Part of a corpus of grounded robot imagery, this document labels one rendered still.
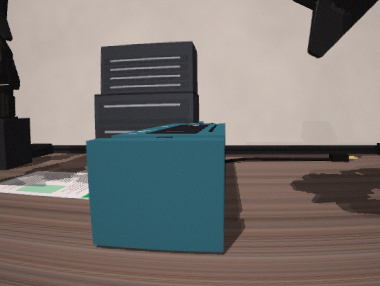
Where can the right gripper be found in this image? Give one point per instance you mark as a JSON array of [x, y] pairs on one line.
[[331, 19]]

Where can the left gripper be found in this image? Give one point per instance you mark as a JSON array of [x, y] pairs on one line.
[[4, 26]]

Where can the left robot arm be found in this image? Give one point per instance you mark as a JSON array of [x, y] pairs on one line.
[[7, 69]]

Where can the white printed document sheet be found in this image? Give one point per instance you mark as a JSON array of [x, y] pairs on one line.
[[43, 183]]

